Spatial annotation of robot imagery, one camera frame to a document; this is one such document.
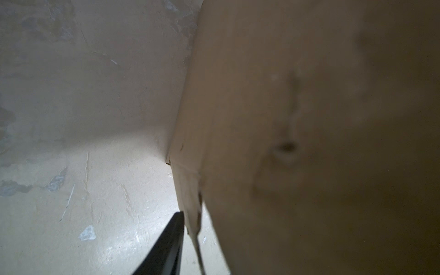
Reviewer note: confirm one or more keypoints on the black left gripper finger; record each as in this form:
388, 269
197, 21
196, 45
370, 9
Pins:
165, 256

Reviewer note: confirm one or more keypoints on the brown cardboard box sheet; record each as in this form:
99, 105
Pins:
310, 130

